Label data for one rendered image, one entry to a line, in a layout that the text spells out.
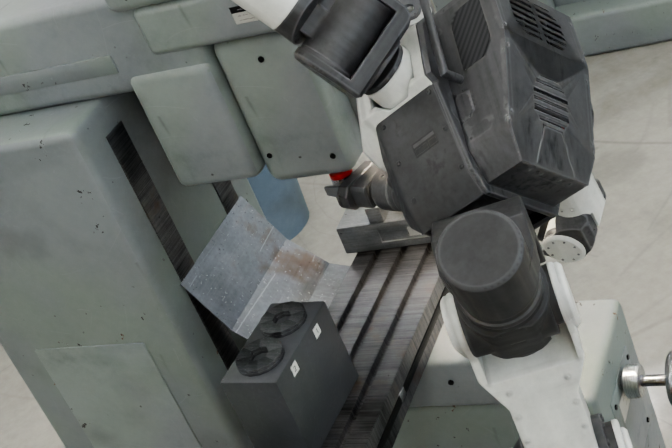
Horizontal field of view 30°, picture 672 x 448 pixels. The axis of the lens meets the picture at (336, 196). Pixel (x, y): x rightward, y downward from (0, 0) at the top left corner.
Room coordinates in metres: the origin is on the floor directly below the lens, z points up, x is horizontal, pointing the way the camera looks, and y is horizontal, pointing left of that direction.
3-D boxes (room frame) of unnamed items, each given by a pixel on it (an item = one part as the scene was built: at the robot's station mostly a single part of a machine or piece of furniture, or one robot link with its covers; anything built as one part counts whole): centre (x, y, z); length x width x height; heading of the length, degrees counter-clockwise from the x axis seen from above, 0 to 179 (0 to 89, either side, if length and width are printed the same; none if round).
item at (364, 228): (2.37, -0.16, 1.04); 0.35 x 0.15 x 0.11; 61
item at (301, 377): (1.90, 0.21, 1.08); 0.22 x 0.12 x 0.20; 145
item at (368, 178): (2.15, -0.08, 1.23); 0.13 x 0.12 x 0.10; 129
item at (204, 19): (2.24, 0.01, 1.68); 0.34 x 0.24 x 0.10; 58
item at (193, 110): (2.32, 0.14, 1.47); 0.24 x 0.19 x 0.26; 148
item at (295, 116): (2.22, -0.02, 1.47); 0.21 x 0.19 x 0.32; 148
